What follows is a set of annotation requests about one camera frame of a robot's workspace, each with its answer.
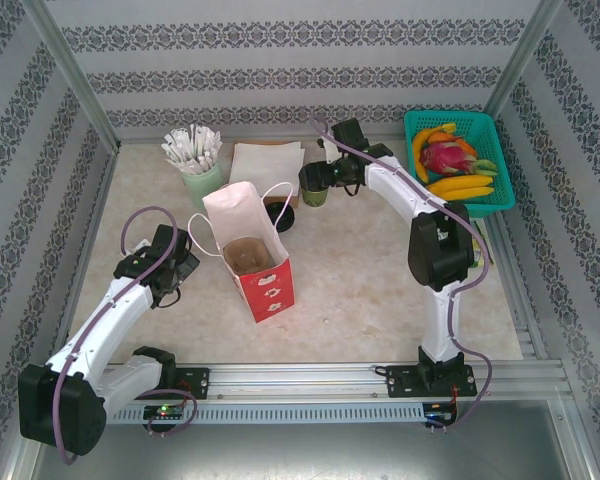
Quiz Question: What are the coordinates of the aluminium side rail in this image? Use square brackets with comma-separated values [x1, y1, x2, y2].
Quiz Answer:
[62, 147, 124, 341]
[484, 212, 551, 362]

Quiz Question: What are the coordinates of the pink dragon fruit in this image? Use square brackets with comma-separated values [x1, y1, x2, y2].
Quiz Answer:
[418, 139, 500, 177]

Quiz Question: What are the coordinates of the brown cardboard cup carrier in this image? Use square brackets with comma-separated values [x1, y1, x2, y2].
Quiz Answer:
[223, 238, 281, 276]

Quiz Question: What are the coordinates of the mint green straw holder cup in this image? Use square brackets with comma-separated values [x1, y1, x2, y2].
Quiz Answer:
[181, 162, 225, 199]

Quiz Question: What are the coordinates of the bundle of white wrapped straws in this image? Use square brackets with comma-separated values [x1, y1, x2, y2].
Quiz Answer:
[160, 124, 224, 176]

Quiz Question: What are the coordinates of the stack of white napkins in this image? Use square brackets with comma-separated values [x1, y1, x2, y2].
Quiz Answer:
[229, 141, 305, 199]

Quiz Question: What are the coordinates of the grey slotted cable duct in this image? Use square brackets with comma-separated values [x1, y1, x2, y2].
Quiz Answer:
[104, 403, 426, 425]

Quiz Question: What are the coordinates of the teal plastic basket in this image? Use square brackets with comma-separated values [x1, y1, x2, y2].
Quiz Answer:
[403, 109, 517, 217]

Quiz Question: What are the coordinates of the white red printed paper bag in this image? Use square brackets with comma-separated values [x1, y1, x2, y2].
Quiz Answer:
[187, 179, 301, 325]

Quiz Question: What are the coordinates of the green yellow snack packet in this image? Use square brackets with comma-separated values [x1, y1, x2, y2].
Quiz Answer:
[469, 219, 494, 269]

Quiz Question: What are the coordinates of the brown cardboard board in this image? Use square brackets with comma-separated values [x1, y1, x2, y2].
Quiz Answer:
[262, 192, 301, 210]

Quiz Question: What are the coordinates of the green paper cup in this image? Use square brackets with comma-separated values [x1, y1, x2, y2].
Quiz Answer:
[301, 185, 332, 208]

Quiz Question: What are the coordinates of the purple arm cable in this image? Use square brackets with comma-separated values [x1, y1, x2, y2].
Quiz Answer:
[312, 117, 494, 434]
[53, 205, 199, 466]

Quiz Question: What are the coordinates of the curved yellow banana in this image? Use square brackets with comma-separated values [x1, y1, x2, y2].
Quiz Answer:
[412, 128, 446, 184]

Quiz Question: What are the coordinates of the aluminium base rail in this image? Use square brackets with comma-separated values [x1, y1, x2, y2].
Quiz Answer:
[27, 363, 566, 401]

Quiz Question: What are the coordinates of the aluminium frame post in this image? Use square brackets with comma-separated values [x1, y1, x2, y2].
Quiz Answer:
[22, 0, 121, 151]
[482, 0, 566, 116]

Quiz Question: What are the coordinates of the small circuit board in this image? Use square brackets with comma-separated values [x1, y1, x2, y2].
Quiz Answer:
[426, 402, 459, 424]
[144, 404, 185, 420]

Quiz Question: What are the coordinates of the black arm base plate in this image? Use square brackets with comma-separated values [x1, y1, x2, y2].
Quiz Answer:
[384, 364, 478, 399]
[169, 367, 211, 401]

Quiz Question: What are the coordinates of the orange toy fruit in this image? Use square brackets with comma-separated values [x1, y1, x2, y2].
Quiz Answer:
[428, 130, 478, 156]

